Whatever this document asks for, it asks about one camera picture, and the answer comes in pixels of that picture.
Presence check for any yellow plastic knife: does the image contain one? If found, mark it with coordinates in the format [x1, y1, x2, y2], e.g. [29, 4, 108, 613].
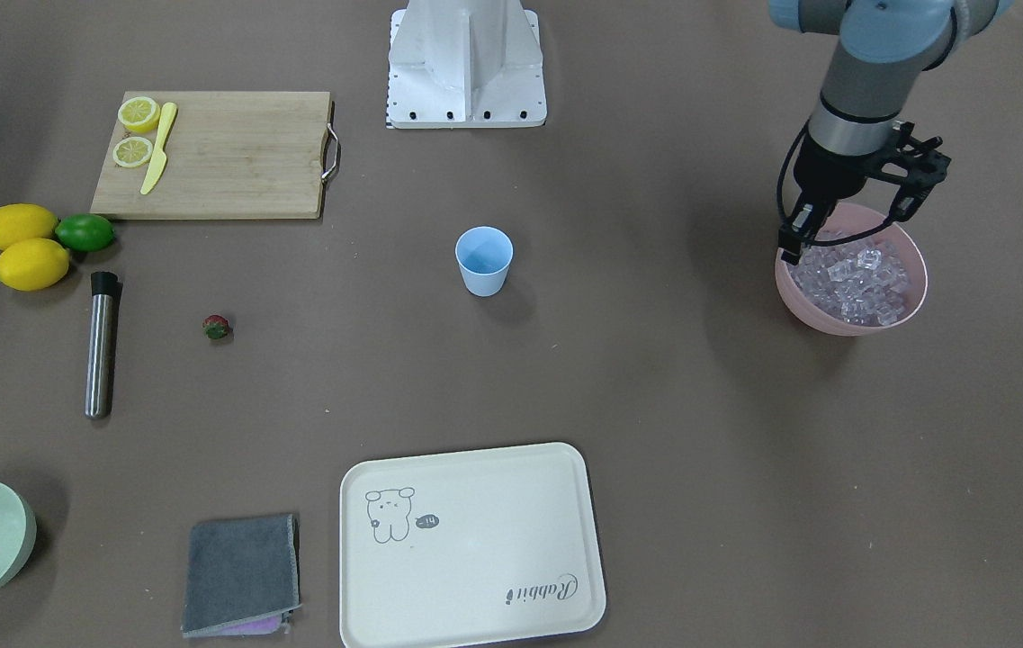
[139, 102, 178, 195]

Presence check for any pink bowl of ice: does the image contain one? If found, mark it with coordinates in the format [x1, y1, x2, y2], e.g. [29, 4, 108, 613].
[775, 202, 929, 337]

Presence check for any lemon slice upper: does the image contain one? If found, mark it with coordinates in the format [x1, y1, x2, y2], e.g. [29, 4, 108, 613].
[117, 95, 161, 134]

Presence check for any yellow lemon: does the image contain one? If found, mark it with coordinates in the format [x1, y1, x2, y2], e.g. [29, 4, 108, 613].
[0, 202, 59, 251]
[0, 237, 70, 292]

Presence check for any yellow lemon near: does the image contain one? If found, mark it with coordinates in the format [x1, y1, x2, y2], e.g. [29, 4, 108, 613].
[0, 237, 70, 292]

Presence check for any green lime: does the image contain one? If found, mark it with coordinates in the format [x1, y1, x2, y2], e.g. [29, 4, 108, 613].
[54, 213, 116, 253]

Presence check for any yellow lemon far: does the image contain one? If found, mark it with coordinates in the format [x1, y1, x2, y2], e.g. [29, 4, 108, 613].
[0, 202, 59, 251]

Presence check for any red strawberry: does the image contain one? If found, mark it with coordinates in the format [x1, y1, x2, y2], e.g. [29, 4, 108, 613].
[202, 313, 232, 341]

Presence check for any light blue plastic cup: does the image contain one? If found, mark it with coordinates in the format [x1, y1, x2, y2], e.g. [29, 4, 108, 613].
[454, 226, 515, 298]

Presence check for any steel muddler black tip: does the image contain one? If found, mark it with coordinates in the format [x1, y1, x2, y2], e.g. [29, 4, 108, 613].
[84, 271, 121, 421]

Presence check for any grey folded cloth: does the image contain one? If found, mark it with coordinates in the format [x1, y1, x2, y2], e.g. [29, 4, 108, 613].
[181, 513, 301, 640]

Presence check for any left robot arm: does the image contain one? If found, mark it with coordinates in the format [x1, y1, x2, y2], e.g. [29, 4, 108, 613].
[767, 1, 1011, 266]

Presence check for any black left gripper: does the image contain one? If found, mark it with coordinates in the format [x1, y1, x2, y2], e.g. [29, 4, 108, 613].
[779, 122, 952, 266]

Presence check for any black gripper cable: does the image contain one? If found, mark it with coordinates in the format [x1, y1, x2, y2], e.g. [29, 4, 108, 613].
[776, 121, 813, 226]

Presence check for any lemon slice lower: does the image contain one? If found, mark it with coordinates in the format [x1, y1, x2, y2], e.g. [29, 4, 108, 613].
[112, 136, 154, 168]

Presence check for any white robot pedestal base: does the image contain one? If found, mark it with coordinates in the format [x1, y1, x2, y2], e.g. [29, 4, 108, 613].
[385, 1, 548, 129]

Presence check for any lemon slice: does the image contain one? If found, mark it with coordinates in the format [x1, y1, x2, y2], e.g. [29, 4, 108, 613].
[117, 95, 161, 134]
[112, 136, 154, 168]

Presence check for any cream rabbit tray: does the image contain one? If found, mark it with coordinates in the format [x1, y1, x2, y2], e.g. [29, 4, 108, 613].
[339, 442, 608, 647]

